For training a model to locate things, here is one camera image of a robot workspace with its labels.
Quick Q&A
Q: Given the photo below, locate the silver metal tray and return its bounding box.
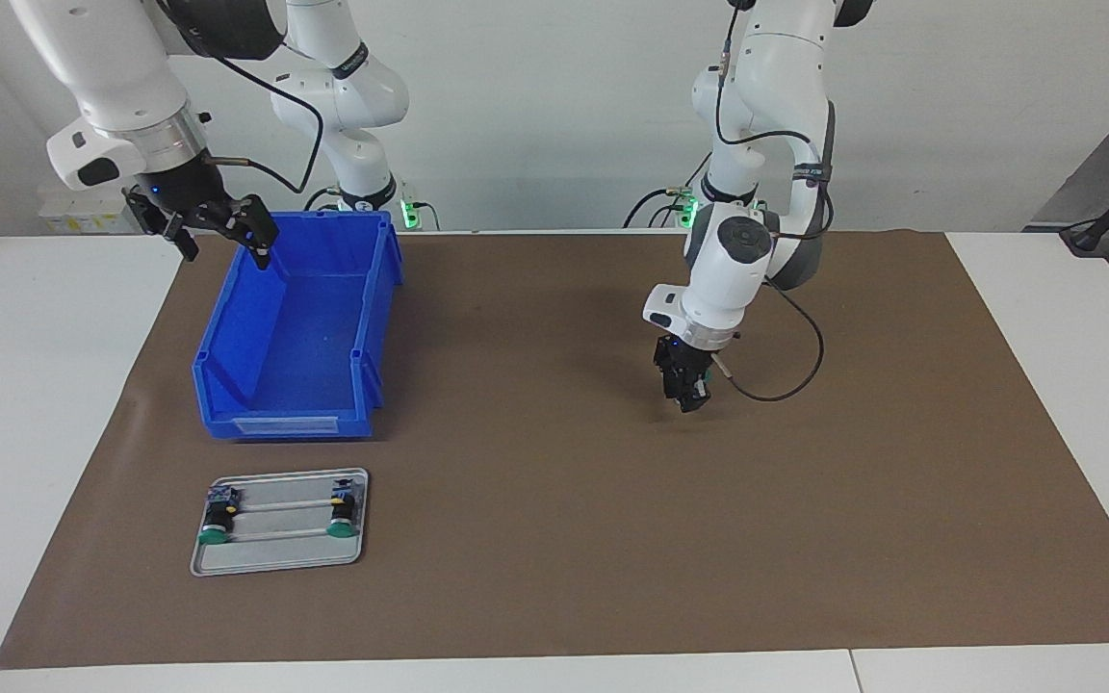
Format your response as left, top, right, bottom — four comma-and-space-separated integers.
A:
191, 468, 370, 578

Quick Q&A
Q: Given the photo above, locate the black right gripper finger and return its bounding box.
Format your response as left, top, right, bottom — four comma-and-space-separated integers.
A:
126, 192, 199, 263
227, 195, 279, 270

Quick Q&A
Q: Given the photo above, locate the black base cable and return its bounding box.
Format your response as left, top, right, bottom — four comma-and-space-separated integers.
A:
302, 186, 440, 232
624, 154, 709, 229

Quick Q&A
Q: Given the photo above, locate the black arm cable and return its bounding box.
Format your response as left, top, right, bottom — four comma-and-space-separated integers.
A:
709, 0, 835, 403
165, 0, 324, 193

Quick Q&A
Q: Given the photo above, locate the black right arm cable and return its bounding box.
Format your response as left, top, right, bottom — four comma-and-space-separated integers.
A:
165, 0, 324, 193

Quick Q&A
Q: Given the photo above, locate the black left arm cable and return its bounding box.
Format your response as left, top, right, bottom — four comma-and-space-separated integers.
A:
709, 0, 835, 403

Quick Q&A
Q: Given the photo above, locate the blue plastic storage bin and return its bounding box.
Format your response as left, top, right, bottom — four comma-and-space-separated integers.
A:
192, 210, 406, 442

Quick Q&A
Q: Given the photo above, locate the brown paper table mat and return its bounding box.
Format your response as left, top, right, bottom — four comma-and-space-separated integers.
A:
0, 229, 1109, 670

